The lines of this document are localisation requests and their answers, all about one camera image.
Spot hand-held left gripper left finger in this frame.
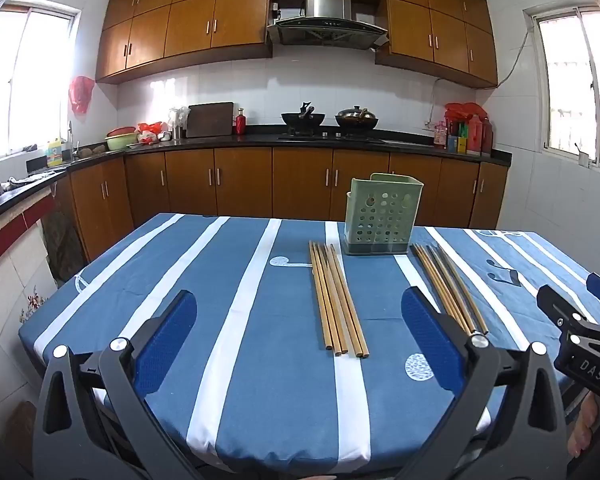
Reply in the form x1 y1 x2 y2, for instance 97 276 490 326
32 290 199 480

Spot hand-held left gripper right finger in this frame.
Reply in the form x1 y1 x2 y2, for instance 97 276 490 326
401 286 569 480

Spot wooden chopstick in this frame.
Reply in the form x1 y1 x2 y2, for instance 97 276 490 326
416 244 472 335
324 245 361 358
308 242 331 351
435 245 490 336
329 243 370 359
410 244 467 332
424 245 478 335
319 244 350 356
314 243 342 357
430 245 484 336

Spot green perforated utensil holder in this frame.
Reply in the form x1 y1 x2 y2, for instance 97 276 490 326
342 173 424 257

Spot person's right hand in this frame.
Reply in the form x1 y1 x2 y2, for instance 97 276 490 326
567 391 600 459

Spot blue white striped tablecloth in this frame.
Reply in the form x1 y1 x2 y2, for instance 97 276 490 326
18 212 600 467

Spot wooden base cabinets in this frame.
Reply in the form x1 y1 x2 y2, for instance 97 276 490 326
69 146 510 263

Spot large red bottles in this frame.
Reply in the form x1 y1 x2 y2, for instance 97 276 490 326
466 113 494 157

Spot green yellow box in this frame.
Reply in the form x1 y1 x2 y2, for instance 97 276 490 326
448 122 469 154

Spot green basin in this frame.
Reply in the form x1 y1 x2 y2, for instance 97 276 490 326
104 127 139 152

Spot red white plastic bag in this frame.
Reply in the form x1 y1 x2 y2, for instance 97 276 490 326
137 121 169 144

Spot black kitchen countertop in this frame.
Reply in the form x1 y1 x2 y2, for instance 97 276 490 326
0 131 512 231

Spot window with metal bars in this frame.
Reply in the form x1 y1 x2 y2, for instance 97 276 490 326
524 4 600 178

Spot clear storage jars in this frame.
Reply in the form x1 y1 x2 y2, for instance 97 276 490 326
168 106 190 140

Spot dark wooden cutting board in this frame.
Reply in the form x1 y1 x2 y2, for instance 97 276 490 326
186 102 235 139

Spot gas stove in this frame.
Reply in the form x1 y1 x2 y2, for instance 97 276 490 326
278 131 387 144

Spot dark lidded pot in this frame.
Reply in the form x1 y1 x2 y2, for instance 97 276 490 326
334 105 380 131

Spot black wok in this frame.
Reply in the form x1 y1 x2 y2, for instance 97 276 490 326
280 101 327 136

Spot hanging red plastic bag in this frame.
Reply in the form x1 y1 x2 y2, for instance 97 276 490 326
68 75 95 115

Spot steel range hood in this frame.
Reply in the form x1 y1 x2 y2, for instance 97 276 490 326
266 0 391 51

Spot grey wall cable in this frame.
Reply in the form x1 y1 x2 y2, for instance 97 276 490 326
496 30 533 87

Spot window with white frame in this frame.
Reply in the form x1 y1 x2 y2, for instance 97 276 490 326
0 4 82 162

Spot wooden wall cabinets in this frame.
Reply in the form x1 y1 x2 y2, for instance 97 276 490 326
95 0 499 89

